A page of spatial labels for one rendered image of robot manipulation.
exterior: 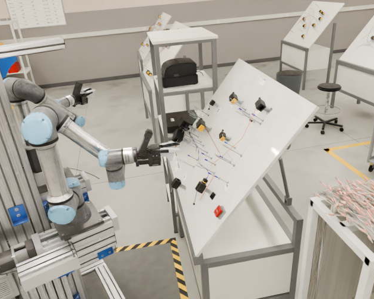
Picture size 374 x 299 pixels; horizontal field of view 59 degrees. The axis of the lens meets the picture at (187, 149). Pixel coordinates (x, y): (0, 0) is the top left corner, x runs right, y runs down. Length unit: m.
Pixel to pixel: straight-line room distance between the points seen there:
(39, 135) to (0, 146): 0.37
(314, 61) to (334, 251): 6.20
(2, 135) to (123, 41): 7.60
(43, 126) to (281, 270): 1.58
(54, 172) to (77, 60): 7.85
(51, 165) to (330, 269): 1.33
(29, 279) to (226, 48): 8.65
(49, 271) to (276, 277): 1.31
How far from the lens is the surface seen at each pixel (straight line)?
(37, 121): 1.43
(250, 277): 2.18
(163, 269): 3.10
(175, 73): 2.77
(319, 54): 7.63
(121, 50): 9.23
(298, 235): 2.09
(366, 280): 1.26
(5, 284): 2.13
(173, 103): 5.10
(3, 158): 1.80
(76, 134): 1.59
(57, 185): 1.58
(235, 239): 2.14
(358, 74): 6.03
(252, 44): 10.00
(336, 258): 1.72
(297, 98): 1.84
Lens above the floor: 2.24
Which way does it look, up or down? 27 degrees down
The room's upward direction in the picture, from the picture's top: 4 degrees counter-clockwise
